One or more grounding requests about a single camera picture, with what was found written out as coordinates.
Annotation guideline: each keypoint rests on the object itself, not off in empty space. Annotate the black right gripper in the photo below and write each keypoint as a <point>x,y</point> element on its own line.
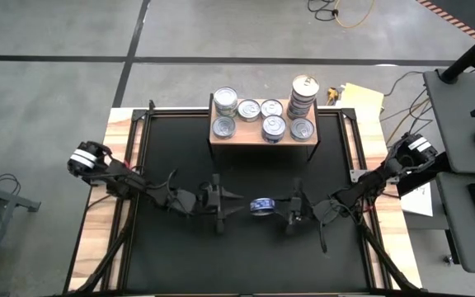
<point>299,208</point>

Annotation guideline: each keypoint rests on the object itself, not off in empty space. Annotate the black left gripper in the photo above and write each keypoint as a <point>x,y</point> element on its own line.
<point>210,202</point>

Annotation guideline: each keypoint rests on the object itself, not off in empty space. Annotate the blue label fish can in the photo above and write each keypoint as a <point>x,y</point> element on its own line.
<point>262,206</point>

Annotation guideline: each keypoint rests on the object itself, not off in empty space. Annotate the teal label fish can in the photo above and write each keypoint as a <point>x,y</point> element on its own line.
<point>302,128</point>
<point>224,126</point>

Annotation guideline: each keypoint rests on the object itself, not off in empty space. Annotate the dark blue fish can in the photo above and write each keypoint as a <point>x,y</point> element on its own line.
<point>274,125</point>

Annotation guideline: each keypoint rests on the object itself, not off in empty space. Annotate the green Bumble Bee tuna can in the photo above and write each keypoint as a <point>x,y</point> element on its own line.
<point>226,115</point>
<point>225,97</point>
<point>226,110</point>

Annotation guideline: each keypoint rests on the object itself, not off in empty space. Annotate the tuna can with silver lid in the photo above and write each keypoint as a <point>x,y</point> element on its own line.
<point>249,109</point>

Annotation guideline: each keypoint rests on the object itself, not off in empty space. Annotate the red label tuna can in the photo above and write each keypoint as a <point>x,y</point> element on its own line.
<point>271,107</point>

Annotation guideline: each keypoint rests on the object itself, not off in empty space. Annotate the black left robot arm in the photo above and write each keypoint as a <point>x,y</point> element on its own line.
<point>126,183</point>

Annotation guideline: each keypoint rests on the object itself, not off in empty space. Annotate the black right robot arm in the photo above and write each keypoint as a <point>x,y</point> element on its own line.
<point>369,181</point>

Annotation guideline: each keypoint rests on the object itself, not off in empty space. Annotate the yellow power plug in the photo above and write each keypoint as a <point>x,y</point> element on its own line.
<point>332,94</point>

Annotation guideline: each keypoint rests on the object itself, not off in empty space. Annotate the yellow paper pad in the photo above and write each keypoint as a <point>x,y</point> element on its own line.
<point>363,97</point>

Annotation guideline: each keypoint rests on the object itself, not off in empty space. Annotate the black diagonal support pole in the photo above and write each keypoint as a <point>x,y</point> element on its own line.
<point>419,185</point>

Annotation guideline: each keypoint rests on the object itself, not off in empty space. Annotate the white paper sheet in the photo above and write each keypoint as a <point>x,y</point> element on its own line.
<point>421,202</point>

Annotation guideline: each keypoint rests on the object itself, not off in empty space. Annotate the grey desk with monitor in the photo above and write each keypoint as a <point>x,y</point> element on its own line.
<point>460,123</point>

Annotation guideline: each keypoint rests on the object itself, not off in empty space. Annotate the grey metal stand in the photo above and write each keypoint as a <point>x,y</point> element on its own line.
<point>10,199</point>

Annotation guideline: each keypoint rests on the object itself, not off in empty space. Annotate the black orange striped floor ramp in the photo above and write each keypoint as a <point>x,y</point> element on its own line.
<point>468,16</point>

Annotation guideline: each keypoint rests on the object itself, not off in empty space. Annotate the wooden shelf with black frame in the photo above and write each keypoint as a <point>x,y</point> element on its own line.
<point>243,139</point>

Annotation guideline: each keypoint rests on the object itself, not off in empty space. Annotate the white metal mount bracket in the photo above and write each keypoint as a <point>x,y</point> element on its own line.
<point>357,175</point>

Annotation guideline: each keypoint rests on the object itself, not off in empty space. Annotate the black table frame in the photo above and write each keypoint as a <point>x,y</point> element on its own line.
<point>171,112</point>

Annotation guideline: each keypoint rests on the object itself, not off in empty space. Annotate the black camera stand pole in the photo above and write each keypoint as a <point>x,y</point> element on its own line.
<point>468,57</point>

